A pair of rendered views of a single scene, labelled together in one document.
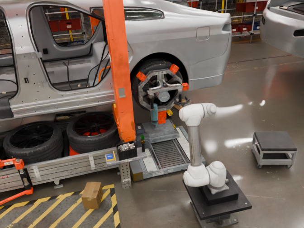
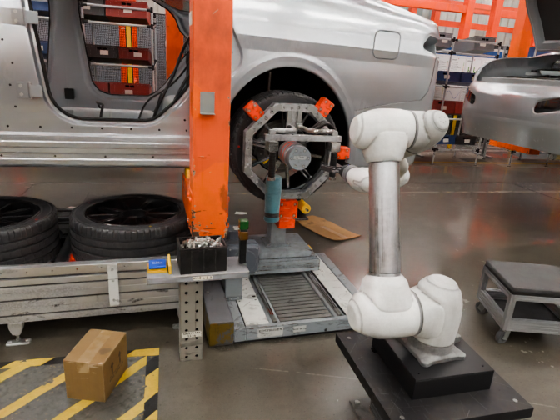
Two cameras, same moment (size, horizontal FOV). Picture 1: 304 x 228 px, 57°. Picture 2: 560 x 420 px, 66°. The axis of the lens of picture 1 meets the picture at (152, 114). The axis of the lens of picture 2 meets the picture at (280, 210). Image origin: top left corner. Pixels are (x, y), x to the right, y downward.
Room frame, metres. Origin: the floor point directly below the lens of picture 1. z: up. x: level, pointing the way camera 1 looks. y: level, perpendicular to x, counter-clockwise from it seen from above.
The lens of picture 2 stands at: (0.63, 0.07, 1.29)
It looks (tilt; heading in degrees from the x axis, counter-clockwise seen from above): 18 degrees down; 356
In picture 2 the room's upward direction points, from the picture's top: 4 degrees clockwise
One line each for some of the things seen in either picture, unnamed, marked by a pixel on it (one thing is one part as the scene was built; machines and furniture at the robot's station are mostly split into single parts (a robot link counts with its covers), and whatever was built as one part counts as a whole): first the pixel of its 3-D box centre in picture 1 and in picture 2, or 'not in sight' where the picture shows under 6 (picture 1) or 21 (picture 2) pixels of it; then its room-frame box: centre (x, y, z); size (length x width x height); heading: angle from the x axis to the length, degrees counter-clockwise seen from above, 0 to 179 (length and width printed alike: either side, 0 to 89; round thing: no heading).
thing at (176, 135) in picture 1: (158, 131); (274, 255); (3.24, -0.08, 0.13); 0.50 x 0.36 x 0.10; 104
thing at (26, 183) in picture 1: (24, 176); not in sight; (2.29, 1.42, 0.30); 0.09 x 0.05 x 0.50; 104
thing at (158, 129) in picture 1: (157, 120); (276, 228); (3.24, -0.08, 0.32); 0.40 x 0.30 x 0.28; 104
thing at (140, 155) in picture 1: (125, 156); (197, 269); (2.37, 0.31, 0.44); 0.43 x 0.17 x 0.03; 104
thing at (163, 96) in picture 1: (162, 93); (293, 154); (3.00, -0.13, 0.85); 0.21 x 0.14 x 0.14; 14
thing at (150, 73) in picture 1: (160, 91); (290, 152); (3.07, -0.12, 0.85); 0.54 x 0.07 x 0.54; 104
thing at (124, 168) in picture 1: (125, 172); (190, 314); (2.36, 0.34, 0.21); 0.10 x 0.10 x 0.42; 14
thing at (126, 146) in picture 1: (126, 150); (201, 252); (2.37, 0.29, 0.51); 0.20 x 0.14 x 0.13; 106
